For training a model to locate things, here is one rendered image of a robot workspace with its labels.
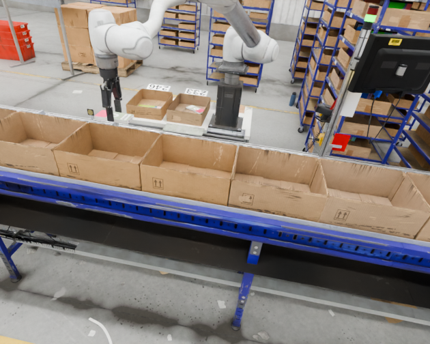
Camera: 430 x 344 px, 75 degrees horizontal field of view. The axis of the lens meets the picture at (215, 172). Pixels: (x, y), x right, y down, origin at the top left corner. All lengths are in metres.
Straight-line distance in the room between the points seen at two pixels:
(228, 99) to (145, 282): 1.41
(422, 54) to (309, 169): 0.87
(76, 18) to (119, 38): 4.86
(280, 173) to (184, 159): 0.50
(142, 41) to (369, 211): 1.08
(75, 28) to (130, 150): 4.63
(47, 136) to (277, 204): 1.29
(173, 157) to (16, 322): 1.33
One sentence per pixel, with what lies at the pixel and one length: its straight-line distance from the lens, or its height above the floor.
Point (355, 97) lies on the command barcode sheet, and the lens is 2.00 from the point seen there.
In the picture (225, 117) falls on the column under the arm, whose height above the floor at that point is 0.84.
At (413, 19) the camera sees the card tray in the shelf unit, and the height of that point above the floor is 1.59.
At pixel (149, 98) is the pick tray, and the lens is 2.66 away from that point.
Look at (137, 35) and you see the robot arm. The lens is 1.13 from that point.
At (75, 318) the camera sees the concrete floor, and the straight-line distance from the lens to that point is 2.05.
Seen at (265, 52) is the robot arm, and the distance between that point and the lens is 1.94.
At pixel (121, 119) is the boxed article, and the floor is 1.15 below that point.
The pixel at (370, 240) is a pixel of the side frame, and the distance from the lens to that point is 1.32.
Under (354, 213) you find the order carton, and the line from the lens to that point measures 1.28.
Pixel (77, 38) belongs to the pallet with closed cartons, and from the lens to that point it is 6.08.
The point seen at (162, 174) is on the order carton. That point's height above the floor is 1.02.
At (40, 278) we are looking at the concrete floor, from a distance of 2.29.
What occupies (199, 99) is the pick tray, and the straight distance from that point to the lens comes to 2.54.
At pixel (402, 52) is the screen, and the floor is 1.48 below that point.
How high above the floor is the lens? 1.73
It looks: 35 degrees down
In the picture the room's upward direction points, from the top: 6 degrees clockwise
